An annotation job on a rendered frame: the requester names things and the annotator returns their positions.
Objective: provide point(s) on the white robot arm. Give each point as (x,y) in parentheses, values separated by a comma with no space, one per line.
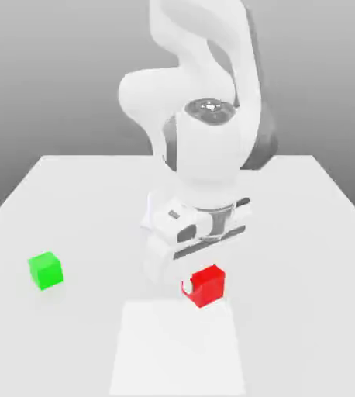
(208,149)

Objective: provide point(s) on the small red cube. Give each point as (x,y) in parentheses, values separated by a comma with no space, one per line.
(209,286)

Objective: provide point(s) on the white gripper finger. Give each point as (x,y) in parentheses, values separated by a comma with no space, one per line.
(187,286)

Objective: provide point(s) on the small green cube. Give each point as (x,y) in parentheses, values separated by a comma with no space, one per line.
(46,271)

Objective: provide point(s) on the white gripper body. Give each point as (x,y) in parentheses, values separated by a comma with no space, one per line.
(165,263)

